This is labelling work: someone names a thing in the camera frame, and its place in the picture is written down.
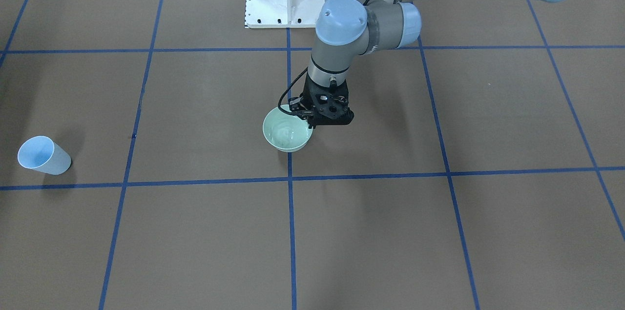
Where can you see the green ceramic bowl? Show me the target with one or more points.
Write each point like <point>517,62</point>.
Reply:
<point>284,132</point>

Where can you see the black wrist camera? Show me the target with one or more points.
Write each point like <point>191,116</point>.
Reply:
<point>296,107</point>

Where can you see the blue plastic cup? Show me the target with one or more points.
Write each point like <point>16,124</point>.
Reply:
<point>42,154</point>

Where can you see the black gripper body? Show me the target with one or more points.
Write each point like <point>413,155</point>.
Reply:
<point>308,93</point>

